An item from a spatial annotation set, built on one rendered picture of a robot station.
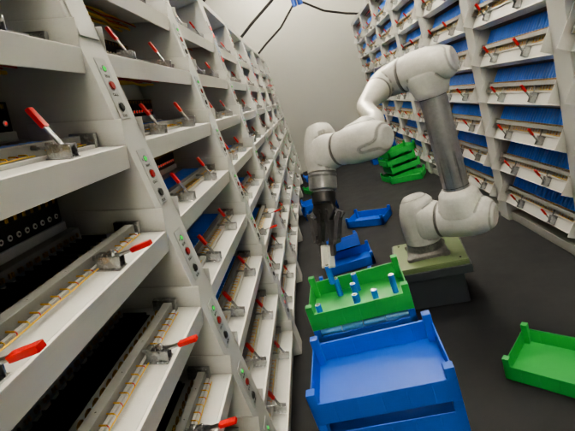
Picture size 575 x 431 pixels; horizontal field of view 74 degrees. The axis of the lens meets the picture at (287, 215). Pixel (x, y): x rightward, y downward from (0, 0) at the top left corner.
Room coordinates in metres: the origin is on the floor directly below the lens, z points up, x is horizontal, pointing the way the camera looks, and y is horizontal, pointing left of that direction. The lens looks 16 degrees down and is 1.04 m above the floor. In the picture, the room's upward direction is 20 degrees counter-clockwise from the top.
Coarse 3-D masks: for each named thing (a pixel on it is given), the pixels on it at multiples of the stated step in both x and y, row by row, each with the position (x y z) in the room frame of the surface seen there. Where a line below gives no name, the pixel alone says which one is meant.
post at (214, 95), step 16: (192, 16) 2.18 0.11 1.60; (208, 32) 2.17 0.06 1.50; (192, 48) 2.19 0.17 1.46; (208, 64) 2.18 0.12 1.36; (208, 96) 2.19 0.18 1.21; (224, 96) 2.18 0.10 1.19; (240, 112) 2.21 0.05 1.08; (240, 128) 2.17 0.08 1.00; (256, 160) 2.17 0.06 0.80; (288, 256) 2.17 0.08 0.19
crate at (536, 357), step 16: (528, 336) 1.08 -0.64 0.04; (544, 336) 1.05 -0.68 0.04; (560, 336) 1.02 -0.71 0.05; (512, 352) 1.03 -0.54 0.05; (528, 352) 1.05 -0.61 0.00; (544, 352) 1.02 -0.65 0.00; (560, 352) 1.00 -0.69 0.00; (512, 368) 0.96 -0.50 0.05; (528, 368) 0.99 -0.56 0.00; (544, 368) 0.97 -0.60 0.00; (560, 368) 0.95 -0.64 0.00; (528, 384) 0.93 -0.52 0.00; (544, 384) 0.90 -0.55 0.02; (560, 384) 0.86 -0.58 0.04
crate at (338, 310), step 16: (352, 272) 1.16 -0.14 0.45; (368, 272) 1.14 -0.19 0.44; (384, 272) 1.13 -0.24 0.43; (400, 272) 1.06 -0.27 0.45; (320, 288) 1.18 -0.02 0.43; (368, 288) 1.11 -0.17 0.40; (384, 288) 1.08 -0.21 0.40; (400, 288) 1.04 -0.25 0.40; (336, 304) 1.08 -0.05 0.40; (352, 304) 0.97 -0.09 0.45; (368, 304) 0.95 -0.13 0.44; (384, 304) 0.95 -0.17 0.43; (400, 304) 0.94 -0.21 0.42; (320, 320) 0.98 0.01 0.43; (336, 320) 0.98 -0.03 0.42; (352, 320) 0.97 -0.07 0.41
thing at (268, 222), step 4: (260, 200) 2.18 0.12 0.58; (264, 200) 2.17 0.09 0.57; (268, 200) 2.17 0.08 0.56; (272, 200) 2.17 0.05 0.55; (256, 204) 2.18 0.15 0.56; (260, 204) 2.16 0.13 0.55; (264, 204) 2.16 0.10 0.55; (268, 204) 2.17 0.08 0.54; (272, 204) 2.17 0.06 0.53; (260, 208) 2.16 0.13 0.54; (268, 208) 2.17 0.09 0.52; (272, 208) 2.17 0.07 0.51; (272, 216) 2.00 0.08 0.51; (264, 220) 1.95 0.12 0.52; (268, 220) 1.94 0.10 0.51; (272, 220) 1.98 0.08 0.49; (264, 224) 1.88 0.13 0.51; (268, 224) 1.87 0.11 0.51; (272, 224) 1.96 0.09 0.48; (264, 228) 1.81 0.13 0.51; (268, 232) 1.75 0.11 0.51; (264, 236) 1.70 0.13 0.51; (268, 236) 1.72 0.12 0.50; (264, 240) 1.64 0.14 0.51; (268, 240) 1.71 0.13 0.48; (264, 244) 1.57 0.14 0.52; (268, 244) 1.70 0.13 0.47
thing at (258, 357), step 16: (272, 288) 1.48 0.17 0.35; (256, 304) 1.36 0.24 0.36; (272, 304) 1.39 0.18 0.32; (256, 320) 1.29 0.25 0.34; (272, 320) 1.28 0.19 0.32; (256, 336) 1.19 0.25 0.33; (272, 336) 1.18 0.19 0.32; (256, 352) 1.04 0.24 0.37; (272, 352) 1.14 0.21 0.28; (256, 368) 1.02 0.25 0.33; (256, 384) 0.95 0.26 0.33
